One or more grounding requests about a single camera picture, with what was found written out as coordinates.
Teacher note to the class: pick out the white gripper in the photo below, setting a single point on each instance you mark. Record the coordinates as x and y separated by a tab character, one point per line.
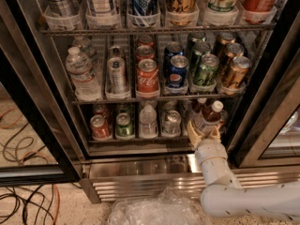
210	150

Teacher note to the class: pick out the plastic bottle with white cap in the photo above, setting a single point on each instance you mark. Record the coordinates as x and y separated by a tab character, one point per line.
208	118

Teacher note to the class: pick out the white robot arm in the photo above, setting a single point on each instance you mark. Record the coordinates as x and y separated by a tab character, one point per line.
224	196

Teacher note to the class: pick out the gold can bottom shelf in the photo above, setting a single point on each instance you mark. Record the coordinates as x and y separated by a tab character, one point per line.
223	121

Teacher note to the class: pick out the gold can shelf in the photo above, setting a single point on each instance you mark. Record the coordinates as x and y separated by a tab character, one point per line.
223	121
236	72

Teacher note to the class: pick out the silver can bottom shelf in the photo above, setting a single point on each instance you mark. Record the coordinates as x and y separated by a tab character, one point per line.
171	122

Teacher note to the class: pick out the green can front middle shelf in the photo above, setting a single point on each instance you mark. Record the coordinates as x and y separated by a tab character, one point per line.
206	70

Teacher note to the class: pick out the green can shelf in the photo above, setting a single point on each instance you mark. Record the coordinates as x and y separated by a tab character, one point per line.
124	128
206	70

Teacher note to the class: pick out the glass fridge door right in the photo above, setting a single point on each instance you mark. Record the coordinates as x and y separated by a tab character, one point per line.
270	142

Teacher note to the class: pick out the glass fridge door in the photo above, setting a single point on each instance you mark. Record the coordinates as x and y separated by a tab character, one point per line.
270	142
33	74

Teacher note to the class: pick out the clear water bottle bottom shelf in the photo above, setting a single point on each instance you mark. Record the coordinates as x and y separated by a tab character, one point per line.
148	122

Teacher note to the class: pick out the gold can front middle shelf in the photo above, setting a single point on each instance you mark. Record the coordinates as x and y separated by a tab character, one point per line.
236	72

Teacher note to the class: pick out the green can bottom shelf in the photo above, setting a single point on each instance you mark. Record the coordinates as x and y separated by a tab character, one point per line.
124	128

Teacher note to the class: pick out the red can bottom shelf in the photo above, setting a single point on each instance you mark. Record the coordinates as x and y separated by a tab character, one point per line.
99	127

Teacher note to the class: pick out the red can shelf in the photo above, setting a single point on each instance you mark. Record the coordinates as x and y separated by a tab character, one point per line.
99	127
257	11

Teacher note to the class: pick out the silver can front middle shelf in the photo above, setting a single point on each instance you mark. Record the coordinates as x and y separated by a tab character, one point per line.
118	74

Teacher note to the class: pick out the silver can rear middle shelf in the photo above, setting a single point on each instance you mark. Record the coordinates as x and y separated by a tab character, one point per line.
116	51

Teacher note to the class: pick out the clear water bottle front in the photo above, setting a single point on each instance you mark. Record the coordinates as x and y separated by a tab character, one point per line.
83	75

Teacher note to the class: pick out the blue white can top shelf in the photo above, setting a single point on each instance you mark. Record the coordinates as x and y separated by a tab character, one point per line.
144	12

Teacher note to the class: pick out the red can top shelf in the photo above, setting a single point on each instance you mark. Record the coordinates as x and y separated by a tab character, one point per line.
257	11

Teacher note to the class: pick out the clear water bottle rear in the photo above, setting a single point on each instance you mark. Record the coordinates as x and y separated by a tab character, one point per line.
87	47

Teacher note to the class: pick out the glass fridge door left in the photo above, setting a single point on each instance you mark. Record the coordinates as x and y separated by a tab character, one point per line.
33	74

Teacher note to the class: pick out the blue Pepsi can front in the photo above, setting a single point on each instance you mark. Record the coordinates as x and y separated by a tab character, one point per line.
177	71

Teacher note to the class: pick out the blue pepsi can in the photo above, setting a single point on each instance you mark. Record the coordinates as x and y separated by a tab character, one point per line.
173	48
177	71

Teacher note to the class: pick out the clear plastic bag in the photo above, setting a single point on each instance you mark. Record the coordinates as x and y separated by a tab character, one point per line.
168	208

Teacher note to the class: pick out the red Coca-Cola can front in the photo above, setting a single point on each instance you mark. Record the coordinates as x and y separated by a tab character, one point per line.
147	76

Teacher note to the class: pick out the red coca-cola can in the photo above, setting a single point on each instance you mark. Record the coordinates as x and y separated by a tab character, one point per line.
147	76
146	40
144	52

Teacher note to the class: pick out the green can middle row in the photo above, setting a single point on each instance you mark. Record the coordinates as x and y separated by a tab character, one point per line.
199	49

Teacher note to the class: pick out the gold can middle row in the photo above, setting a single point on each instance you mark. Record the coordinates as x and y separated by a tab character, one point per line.
230	51

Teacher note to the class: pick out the blue Pepsi can rear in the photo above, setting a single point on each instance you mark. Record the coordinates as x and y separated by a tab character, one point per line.
173	48

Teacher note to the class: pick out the gold can rear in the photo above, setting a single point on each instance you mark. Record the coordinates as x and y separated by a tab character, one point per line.
222	39

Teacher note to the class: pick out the green can rear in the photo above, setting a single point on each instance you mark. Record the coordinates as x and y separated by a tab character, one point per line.
193	37

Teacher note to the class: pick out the red Coca-Cola can middle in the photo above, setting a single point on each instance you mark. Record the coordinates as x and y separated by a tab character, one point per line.
144	52

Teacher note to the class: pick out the red Coca-Cola can rear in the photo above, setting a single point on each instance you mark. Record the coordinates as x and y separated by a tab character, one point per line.
146	40

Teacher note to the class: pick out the gold La Croix can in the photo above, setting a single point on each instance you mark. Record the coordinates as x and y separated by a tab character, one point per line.
180	11

